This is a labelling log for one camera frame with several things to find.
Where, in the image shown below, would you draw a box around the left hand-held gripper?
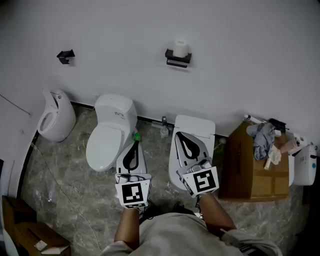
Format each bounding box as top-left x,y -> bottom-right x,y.
114,141 -> 153,210

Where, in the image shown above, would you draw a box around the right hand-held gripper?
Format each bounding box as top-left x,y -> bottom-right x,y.
174,131 -> 220,199

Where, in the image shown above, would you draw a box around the white toilet paper roll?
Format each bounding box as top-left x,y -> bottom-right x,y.
173,39 -> 189,58

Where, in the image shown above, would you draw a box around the person's left forearm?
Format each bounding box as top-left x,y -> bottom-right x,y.
114,207 -> 141,251

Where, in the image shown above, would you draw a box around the person's right forearm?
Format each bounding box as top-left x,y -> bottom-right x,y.
197,193 -> 237,239

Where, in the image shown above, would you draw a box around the white flat square toilet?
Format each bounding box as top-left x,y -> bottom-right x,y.
168,114 -> 217,191

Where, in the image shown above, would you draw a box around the white toilet with round tank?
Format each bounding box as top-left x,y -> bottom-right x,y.
85,93 -> 139,173

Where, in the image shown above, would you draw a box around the white urinal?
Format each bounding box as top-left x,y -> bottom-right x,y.
36,87 -> 77,143

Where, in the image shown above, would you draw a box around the white appliance with blue button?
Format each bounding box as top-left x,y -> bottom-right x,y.
291,143 -> 320,187

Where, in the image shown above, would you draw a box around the white round brush head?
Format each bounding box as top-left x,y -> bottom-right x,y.
215,137 -> 227,156

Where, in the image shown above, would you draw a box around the grey floor water valve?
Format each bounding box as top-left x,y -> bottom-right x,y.
159,115 -> 170,139

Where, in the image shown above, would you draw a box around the large brown cardboard box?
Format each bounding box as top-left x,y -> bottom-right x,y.
217,120 -> 291,202

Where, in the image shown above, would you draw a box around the white wrapped tube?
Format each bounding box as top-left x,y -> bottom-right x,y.
243,113 -> 269,125

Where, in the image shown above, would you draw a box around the grey crumpled cloth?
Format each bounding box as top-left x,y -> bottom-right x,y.
253,122 -> 276,161

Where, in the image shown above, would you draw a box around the cream crumpled cloth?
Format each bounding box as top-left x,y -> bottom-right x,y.
268,146 -> 283,166

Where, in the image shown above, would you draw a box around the person's grey shirt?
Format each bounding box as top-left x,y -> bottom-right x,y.
99,212 -> 284,256

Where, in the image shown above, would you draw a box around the black metal holder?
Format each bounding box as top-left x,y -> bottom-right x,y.
268,117 -> 287,137

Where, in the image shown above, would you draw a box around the pink cup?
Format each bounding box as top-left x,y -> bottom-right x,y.
279,138 -> 301,155

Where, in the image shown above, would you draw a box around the white plastic box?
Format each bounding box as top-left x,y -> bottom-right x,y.
289,132 -> 309,156

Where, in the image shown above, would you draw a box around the small brown cardboard box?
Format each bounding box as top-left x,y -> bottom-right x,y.
1,195 -> 72,256

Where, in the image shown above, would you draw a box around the black wall paper holder shelf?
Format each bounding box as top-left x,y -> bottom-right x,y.
164,48 -> 193,69

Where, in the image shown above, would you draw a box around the black wall hook bracket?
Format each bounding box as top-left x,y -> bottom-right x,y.
56,49 -> 76,66

